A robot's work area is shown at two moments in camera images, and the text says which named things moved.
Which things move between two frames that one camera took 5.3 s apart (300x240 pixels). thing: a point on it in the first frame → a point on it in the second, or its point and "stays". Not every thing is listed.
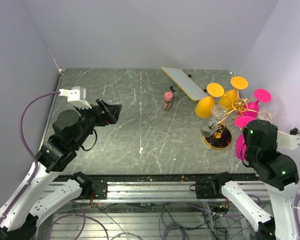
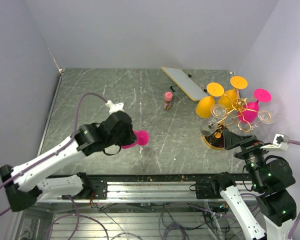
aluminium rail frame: x=125 y=187 stays
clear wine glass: x=265 y=115 stays
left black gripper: x=110 y=115 → x=131 y=138
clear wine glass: x=209 y=126 stays
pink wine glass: x=251 y=109 stays
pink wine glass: x=241 y=122 → x=142 y=139
